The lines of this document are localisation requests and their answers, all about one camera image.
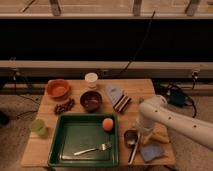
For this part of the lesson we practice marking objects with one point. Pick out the green plastic cup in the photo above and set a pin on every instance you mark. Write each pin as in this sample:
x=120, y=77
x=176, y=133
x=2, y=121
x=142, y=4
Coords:
x=38, y=126

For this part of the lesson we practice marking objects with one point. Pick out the striped folded cloth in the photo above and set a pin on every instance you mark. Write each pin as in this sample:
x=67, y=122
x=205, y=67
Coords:
x=117, y=97

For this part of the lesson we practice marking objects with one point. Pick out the dark brown bowl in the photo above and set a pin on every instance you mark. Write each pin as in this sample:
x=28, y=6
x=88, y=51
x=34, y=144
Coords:
x=91, y=101

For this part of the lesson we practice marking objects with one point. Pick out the silver fork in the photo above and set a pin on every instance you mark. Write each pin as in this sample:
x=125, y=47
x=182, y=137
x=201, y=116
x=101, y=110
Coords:
x=101, y=147

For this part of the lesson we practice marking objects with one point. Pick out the blue sponge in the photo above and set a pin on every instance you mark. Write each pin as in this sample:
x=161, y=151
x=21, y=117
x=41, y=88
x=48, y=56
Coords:
x=151, y=152

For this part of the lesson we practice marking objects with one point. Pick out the white plastic cup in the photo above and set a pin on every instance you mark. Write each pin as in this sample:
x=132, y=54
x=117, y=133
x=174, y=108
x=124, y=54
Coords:
x=91, y=80

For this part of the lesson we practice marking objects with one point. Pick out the green plastic tray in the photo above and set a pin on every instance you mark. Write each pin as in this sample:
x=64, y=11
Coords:
x=77, y=132

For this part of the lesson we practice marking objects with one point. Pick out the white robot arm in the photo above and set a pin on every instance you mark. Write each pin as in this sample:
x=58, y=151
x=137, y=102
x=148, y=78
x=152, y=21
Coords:
x=154, y=110

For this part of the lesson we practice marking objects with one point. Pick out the green pepper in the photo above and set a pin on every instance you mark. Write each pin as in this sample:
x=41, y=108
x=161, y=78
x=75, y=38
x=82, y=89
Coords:
x=141, y=100

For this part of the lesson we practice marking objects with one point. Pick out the wooden table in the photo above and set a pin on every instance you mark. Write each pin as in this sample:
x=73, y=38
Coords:
x=38, y=147

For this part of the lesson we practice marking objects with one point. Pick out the orange red bowl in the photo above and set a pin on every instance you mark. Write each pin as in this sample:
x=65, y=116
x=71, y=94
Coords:
x=57, y=88

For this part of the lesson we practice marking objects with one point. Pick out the orange ball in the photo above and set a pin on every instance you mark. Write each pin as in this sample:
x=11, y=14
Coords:
x=107, y=124

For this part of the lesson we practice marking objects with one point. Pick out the bunch of dark grapes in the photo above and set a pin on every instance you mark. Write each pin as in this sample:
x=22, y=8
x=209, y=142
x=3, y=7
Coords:
x=61, y=108

